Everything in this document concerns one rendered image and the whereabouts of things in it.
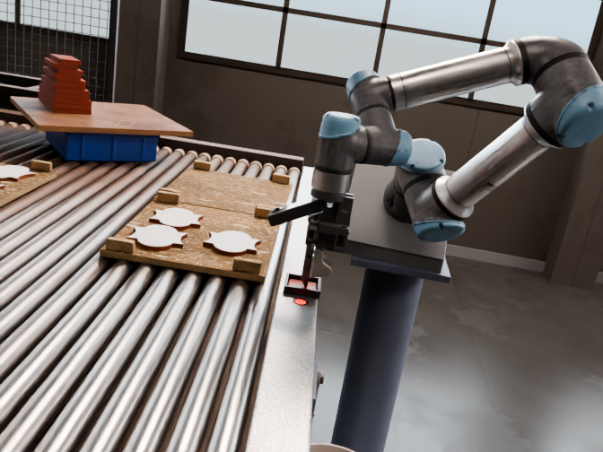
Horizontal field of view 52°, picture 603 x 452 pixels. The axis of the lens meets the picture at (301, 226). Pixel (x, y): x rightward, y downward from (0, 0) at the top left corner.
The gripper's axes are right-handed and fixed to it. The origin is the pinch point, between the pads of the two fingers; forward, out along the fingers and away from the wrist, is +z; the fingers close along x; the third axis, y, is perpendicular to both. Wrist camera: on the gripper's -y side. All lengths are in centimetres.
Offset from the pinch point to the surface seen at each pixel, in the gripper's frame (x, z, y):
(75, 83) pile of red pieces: 88, -20, -84
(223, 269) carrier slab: -1.1, 0.0, -16.7
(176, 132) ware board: 87, -10, -49
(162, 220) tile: 20.4, -1.1, -35.3
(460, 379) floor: 135, 94, 83
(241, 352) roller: -30.5, 1.7, -8.6
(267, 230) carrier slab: 28.8, 0.0, -10.4
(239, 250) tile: 8.2, -1.1, -14.9
